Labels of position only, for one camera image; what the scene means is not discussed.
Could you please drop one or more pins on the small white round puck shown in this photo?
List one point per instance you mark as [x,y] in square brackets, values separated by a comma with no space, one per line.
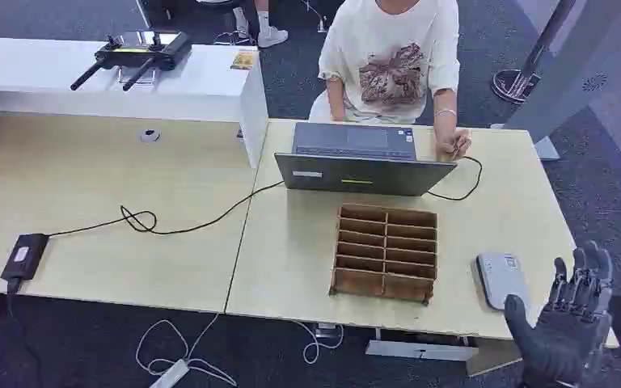
[150,136]

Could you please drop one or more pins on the black power adapter brick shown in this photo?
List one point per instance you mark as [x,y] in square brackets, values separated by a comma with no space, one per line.
[24,257]

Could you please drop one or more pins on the seated person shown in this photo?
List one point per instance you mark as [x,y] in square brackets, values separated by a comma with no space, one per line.
[391,59]

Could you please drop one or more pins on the wooden slotted card box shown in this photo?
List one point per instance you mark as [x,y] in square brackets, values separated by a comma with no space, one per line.
[385,251]

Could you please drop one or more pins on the grey plug under desk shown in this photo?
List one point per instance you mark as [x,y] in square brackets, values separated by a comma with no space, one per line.
[325,330]

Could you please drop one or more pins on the office chair base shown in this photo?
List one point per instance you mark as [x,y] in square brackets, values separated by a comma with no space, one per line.
[233,38]

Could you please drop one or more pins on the person's left hand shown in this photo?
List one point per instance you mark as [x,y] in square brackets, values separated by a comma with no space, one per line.
[452,144]

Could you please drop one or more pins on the chrome stanchion post with base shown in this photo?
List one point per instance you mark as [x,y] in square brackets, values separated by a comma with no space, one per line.
[517,85]

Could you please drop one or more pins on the grey standing sign panel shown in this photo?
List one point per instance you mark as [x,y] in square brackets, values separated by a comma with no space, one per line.
[573,80]

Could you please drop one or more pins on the white power strip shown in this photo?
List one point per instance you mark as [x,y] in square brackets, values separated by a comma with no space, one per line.
[170,375]

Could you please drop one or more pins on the white desk foot bar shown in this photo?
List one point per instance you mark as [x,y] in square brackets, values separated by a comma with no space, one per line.
[423,351]

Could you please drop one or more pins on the grey card reader device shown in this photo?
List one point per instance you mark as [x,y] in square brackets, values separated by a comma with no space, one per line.
[500,278]

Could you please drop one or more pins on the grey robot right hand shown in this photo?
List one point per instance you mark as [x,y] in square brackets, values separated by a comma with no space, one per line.
[554,342]

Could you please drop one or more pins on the grey open laptop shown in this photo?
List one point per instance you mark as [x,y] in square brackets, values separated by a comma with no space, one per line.
[364,177]

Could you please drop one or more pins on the black remote controller with antennas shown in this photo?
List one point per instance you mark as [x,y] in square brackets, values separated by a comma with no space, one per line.
[144,53]

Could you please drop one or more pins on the white desk shelf riser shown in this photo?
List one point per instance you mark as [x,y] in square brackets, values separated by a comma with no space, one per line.
[198,91]

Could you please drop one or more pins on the person in background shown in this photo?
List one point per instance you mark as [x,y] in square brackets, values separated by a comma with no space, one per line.
[270,35]

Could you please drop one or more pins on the small orange printed card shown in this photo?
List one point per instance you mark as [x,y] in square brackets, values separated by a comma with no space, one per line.
[243,60]

